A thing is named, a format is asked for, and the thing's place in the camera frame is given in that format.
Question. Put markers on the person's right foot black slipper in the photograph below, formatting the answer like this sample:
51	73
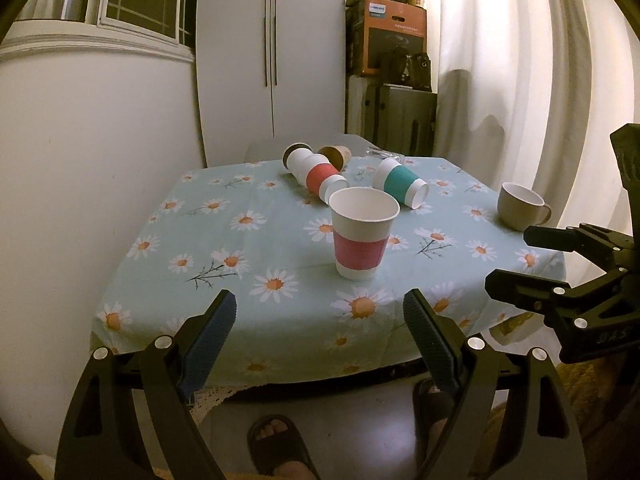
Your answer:
432	410

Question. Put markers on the beige ceramic mug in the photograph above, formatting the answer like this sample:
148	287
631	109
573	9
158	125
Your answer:
517	207

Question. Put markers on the white wardrobe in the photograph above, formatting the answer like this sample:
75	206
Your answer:
235	60

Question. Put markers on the orange cardboard box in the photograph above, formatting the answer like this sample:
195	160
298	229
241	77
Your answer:
395	30

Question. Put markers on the person's foot black slipper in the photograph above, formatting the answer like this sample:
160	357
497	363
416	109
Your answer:
432	410
277	447

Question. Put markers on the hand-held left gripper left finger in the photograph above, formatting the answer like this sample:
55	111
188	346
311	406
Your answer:
212	332

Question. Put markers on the teal banded paper cup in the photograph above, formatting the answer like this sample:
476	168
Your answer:
400	182

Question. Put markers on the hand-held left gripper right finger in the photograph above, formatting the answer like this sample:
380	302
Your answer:
425	332

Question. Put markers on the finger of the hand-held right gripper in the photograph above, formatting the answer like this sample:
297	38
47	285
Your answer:
555	239
525	290

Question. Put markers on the dark hard case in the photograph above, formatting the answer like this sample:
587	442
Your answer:
400	120

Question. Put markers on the yellow fuzzy cloth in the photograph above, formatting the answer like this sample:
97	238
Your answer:
595	390

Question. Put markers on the white box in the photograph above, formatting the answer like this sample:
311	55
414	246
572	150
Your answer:
356	105

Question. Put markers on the daisy print tablecloth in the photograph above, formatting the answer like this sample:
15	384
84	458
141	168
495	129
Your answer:
240	260

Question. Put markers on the small red banded paper cup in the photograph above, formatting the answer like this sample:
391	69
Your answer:
320	175

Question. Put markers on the white lace cloth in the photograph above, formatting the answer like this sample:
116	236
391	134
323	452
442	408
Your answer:
215	400

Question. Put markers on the person's left foot black slipper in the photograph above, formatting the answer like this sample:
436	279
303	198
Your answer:
277	447

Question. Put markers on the large red banded paper cup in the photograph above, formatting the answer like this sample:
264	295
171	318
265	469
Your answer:
360	252

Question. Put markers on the brown paper cup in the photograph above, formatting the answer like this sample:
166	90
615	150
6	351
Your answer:
340	154

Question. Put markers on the white curtain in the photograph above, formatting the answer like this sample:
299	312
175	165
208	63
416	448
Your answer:
525	60

